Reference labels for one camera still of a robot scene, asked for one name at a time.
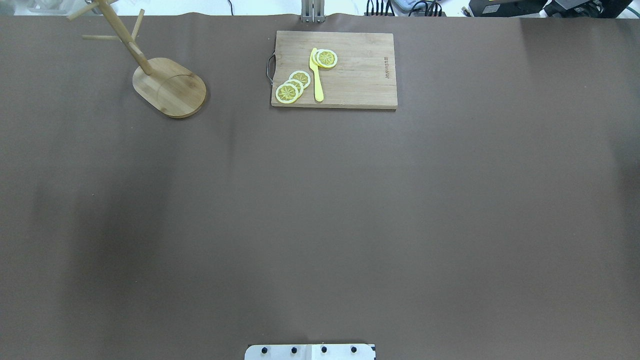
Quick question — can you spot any wooden cup storage rack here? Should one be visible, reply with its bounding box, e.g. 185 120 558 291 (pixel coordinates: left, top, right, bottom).
67 0 208 119

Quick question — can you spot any lemon slice front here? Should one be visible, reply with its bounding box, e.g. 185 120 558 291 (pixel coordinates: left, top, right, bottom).
274 84 299 104

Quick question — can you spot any lemon slice middle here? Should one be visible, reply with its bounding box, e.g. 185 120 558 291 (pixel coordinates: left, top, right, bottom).
283 79 305 97

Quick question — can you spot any lemon slice back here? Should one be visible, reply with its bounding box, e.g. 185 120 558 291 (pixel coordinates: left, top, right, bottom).
288 70 311 89

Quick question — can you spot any wooden cutting board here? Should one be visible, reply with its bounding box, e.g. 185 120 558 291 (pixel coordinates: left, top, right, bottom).
270 30 398 110

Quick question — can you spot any lemon slice near knife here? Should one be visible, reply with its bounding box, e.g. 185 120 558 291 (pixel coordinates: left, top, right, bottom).
311 48 338 69

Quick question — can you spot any yellow plastic knife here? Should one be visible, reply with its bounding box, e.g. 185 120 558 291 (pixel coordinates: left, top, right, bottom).
308 47 325 103

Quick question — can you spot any aluminium frame post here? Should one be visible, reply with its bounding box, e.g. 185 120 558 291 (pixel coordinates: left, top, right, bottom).
301 0 326 24

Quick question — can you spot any white pedestal base plate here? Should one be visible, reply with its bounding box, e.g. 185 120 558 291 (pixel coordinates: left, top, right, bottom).
244 342 377 360

